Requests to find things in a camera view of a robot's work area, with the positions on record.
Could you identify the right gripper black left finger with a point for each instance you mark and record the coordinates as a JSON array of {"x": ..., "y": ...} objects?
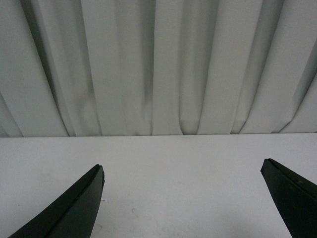
[{"x": 71, "y": 215}]

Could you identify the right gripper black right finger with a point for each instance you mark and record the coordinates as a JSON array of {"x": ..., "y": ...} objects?
[{"x": 295, "y": 198}]

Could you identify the grey pleated curtain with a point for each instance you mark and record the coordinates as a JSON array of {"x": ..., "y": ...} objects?
[{"x": 157, "y": 67}]

